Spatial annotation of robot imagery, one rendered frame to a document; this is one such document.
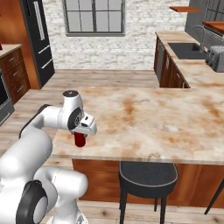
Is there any black bar stool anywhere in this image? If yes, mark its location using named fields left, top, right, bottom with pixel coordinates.
left=118, top=160, right=179, bottom=224
left=203, top=178, right=224, bottom=216

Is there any wooden island cabinet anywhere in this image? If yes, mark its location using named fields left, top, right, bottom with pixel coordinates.
left=72, top=158, right=224, bottom=210

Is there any wooden cupboard run under sink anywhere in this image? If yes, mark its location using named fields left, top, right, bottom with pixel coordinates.
left=153, top=34, right=193, bottom=89

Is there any black fridge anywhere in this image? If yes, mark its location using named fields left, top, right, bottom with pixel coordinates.
left=19, top=0, right=56, bottom=88

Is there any dark sink basin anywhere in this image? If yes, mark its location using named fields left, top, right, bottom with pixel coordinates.
left=167, top=42, right=209, bottom=60

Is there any dark glass wall cabinet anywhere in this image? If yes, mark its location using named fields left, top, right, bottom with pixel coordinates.
left=203, top=0, right=224, bottom=23

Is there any grey curved tap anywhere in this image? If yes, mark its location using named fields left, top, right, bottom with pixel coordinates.
left=191, top=24, right=207, bottom=53

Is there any black oven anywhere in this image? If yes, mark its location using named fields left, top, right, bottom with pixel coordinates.
left=0, top=69, right=16, bottom=127

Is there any wooden ledge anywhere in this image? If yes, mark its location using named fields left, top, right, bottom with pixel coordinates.
left=202, top=20, right=224, bottom=35

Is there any wooden wall shelf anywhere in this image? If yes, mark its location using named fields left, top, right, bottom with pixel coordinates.
left=169, top=6, right=202, bottom=13

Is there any red soda can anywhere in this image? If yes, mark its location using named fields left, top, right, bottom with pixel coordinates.
left=73, top=131, right=87, bottom=148

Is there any wooden drawer cupboard run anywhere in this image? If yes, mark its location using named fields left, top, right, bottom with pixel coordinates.
left=0, top=47, right=32, bottom=105

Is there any grey toaster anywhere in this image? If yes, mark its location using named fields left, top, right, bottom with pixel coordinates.
left=205, top=45, right=224, bottom=74

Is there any grey framed window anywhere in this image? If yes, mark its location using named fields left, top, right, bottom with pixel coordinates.
left=61, top=0, right=127, bottom=38

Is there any tall wooden cabinet panel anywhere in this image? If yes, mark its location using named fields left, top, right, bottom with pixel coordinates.
left=0, top=0, right=41, bottom=90

